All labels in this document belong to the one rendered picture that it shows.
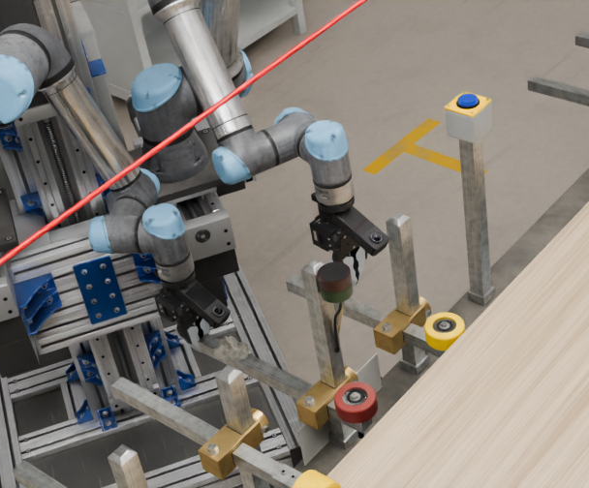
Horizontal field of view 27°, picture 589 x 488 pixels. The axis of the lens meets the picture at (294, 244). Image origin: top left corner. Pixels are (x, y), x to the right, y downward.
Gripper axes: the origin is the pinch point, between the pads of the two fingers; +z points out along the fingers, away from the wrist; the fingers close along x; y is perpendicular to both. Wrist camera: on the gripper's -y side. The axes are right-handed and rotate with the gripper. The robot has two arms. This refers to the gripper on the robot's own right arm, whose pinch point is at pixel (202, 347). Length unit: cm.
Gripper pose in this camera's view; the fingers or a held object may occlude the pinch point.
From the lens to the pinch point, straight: 259.7
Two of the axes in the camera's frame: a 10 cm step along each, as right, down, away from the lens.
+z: 1.5, 7.8, 6.1
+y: -7.6, -3.1, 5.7
